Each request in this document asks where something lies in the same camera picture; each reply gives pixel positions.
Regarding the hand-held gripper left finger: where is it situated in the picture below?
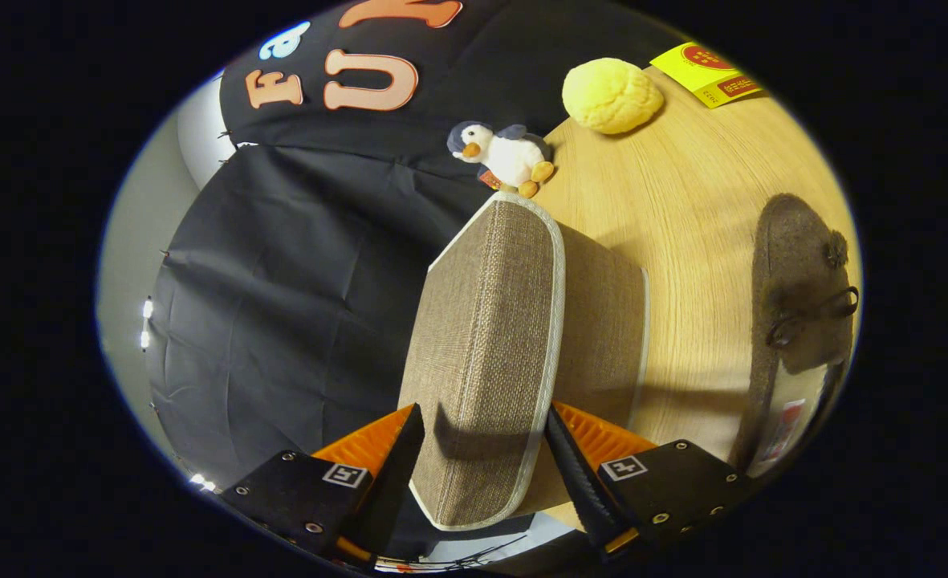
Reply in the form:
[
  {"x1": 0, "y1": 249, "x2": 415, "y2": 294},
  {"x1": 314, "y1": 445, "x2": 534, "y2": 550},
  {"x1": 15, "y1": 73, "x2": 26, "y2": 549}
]
[{"x1": 221, "y1": 403, "x2": 426, "y2": 567}]

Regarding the brown fuzzy shoe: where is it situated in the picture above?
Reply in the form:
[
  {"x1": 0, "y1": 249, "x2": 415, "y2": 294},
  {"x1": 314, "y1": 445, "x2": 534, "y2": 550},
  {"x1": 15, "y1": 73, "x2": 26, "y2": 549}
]
[{"x1": 730, "y1": 193, "x2": 860, "y2": 480}]

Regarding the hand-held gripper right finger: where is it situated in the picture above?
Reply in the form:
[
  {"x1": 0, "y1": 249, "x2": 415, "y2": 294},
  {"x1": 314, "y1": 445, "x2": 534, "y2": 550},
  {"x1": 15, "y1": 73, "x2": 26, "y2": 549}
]
[{"x1": 543, "y1": 401, "x2": 751, "y2": 559}]

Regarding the brown fabric storage box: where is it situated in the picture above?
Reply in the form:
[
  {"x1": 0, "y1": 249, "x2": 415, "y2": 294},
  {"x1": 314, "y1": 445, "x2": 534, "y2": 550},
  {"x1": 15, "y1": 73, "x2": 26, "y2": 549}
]
[{"x1": 399, "y1": 191, "x2": 651, "y2": 532}]

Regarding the yellow bread-shaped plush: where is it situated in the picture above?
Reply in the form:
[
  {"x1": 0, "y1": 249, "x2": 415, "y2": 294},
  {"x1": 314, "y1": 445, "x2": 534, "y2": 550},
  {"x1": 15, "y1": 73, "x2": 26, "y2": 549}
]
[{"x1": 562, "y1": 58, "x2": 665, "y2": 135}]

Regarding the yellow book with red circle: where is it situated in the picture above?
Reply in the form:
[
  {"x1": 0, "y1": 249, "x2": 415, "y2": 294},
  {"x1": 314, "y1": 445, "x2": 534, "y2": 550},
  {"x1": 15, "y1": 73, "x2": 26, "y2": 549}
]
[{"x1": 650, "y1": 42, "x2": 763, "y2": 109}]

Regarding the penguin plush toy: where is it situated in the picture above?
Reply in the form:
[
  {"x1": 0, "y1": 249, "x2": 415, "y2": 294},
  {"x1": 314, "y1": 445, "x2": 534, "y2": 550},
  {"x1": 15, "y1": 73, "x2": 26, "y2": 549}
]
[{"x1": 447, "y1": 120, "x2": 556, "y2": 199}]

